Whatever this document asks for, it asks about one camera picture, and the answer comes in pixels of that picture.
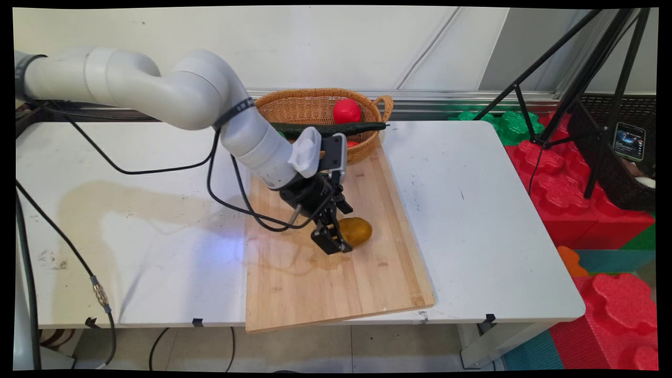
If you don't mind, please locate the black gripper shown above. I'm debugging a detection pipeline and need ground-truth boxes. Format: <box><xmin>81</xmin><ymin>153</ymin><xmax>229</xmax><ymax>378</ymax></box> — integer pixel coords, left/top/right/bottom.
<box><xmin>279</xmin><ymin>172</ymin><xmax>354</xmax><ymax>256</ymax></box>

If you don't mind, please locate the brown potato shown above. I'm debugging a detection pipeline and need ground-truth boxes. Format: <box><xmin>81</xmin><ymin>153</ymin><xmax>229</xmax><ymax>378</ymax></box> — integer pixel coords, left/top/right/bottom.
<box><xmin>338</xmin><ymin>217</ymin><xmax>373</xmax><ymax>249</ymax></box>

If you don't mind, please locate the bamboo cutting board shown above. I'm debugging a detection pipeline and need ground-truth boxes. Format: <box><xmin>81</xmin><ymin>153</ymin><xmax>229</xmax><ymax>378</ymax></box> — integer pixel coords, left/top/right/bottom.
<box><xmin>244</xmin><ymin>138</ymin><xmax>436</xmax><ymax>334</ymax></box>

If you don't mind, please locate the dark green cucumber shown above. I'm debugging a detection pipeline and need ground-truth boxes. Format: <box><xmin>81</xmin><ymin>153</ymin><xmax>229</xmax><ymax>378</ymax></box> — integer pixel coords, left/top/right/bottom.
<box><xmin>269</xmin><ymin>121</ymin><xmax>390</xmax><ymax>139</ymax></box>

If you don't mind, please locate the woven wicker basket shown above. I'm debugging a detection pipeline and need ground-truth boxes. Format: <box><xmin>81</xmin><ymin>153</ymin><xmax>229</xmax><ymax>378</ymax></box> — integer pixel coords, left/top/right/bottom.
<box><xmin>255</xmin><ymin>88</ymin><xmax>394</xmax><ymax>164</ymax></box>

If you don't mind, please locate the white table leg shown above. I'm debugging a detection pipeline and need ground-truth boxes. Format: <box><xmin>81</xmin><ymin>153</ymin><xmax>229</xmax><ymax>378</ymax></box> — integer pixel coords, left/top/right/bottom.
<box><xmin>456</xmin><ymin>321</ymin><xmax>553</xmax><ymax>369</ymax></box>

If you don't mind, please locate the green foam block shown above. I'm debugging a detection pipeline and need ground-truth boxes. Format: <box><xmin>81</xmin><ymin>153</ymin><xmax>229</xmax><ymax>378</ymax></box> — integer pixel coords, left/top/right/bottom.
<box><xmin>448</xmin><ymin>109</ymin><xmax>548</xmax><ymax>147</ymax></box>

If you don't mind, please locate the red foam block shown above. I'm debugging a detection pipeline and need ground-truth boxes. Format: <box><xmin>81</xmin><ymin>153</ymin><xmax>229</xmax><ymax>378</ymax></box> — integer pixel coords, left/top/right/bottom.
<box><xmin>503</xmin><ymin>112</ymin><xmax>657</xmax><ymax>250</ymax></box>
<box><xmin>548</xmin><ymin>272</ymin><xmax>660</xmax><ymax>371</ymax></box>

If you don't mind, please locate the orange foam block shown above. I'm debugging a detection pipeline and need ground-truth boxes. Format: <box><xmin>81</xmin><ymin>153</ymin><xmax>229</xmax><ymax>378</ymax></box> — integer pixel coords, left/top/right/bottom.
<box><xmin>556</xmin><ymin>245</ymin><xmax>590</xmax><ymax>278</ymax></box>

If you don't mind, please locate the dark woven basket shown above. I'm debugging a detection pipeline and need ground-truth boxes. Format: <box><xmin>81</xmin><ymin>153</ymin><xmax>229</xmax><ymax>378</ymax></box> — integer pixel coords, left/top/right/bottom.
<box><xmin>566</xmin><ymin>93</ymin><xmax>658</xmax><ymax>212</ymax></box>

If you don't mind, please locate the black tripod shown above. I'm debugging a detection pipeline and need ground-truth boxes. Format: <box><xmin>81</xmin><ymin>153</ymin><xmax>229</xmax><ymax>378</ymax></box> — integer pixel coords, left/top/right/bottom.
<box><xmin>472</xmin><ymin>7</ymin><xmax>653</xmax><ymax>201</ymax></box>

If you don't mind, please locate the black smartphone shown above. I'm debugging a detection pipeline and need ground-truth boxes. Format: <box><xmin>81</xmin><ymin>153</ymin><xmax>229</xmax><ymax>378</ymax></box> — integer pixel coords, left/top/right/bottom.
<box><xmin>613</xmin><ymin>121</ymin><xmax>647</xmax><ymax>162</ymax></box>

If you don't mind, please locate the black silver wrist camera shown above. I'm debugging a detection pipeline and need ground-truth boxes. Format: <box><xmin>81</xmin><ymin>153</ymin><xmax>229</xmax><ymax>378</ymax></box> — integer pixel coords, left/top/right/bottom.
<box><xmin>319</xmin><ymin>133</ymin><xmax>349</xmax><ymax>176</ymax></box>

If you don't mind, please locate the black looped gripper cable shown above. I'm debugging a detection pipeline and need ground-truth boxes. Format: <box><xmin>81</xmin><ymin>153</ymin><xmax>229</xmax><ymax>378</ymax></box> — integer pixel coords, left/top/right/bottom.
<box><xmin>206</xmin><ymin>129</ymin><xmax>337</xmax><ymax>233</ymax></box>

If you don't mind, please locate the black velcro strap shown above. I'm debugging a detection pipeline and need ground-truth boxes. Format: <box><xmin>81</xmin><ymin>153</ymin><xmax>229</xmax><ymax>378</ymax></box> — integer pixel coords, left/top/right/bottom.
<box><xmin>212</xmin><ymin>98</ymin><xmax>256</xmax><ymax>130</ymax></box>

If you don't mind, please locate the aluminium wall rail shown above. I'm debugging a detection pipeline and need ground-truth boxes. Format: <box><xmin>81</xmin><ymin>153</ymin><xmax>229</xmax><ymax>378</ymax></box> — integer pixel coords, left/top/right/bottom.
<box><xmin>246</xmin><ymin>88</ymin><xmax>561</xmax><ymax>122</ymax></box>

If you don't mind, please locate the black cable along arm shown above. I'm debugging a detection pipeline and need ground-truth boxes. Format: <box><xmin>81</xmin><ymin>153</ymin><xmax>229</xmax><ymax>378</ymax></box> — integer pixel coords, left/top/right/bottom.
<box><xmin>45</xmin><ymin>104</ymin><xmax>221</xmax><ymax>176</ymax></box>

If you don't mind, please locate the black cable with metal connector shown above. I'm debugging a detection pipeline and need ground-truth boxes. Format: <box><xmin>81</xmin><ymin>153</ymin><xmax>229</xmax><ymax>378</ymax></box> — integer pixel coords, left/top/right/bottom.
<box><xmin>15</xmin><ymin>180</ymin><xmax>117</xmax><ymax>369</ymax></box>

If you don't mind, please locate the thick black cable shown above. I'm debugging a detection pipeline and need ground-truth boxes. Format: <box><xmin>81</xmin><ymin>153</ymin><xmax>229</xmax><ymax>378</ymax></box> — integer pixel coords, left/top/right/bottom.
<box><xmin>15</xmin><ymin>193</ymin><xmax>43</xmax><ymax>371</ymax></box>

